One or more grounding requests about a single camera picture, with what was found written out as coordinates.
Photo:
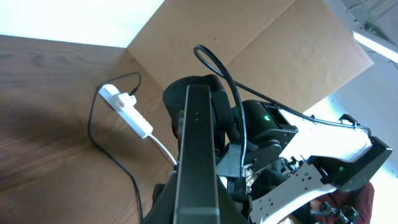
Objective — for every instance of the bronze Galaxy smartphone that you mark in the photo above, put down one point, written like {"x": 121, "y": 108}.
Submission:
{"x": 197, "y": 194}

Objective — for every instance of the person in red shirt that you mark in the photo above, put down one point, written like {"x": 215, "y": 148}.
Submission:
{"x": 361, "y": 200}

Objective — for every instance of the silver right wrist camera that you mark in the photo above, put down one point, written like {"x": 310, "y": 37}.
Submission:
{"x": 230, "y": 172}

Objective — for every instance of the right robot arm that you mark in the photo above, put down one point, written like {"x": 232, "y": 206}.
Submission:
{"x": 339, "y": 157}

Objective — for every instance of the white power strip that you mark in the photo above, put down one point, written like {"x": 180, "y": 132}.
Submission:
{"x": 131, "y": 116}

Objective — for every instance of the brown cardboard sheet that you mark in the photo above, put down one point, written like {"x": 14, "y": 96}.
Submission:
{"x": 294, "y": 51}

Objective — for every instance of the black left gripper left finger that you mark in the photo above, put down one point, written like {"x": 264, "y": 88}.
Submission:
{"x": 163, "y": 203}

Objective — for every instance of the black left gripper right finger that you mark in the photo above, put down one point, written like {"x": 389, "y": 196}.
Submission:
{"x": 229, "y": 213}

